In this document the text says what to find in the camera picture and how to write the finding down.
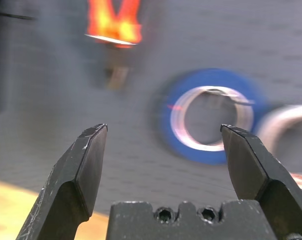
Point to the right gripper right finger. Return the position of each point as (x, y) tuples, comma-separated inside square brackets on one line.
[(256, 170)]

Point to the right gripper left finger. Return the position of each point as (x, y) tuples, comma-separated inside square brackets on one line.
[(71, 180)]

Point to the orange black pliers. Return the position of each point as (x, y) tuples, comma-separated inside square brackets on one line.
[(111, 22)]

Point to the white tape roll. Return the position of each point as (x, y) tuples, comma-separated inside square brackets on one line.
[(268, 125)]

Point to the blue tape roll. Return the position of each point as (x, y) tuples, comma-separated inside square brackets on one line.
[(166, 125)]

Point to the grey metal pegboard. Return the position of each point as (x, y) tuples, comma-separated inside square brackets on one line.
[(53, 75)]

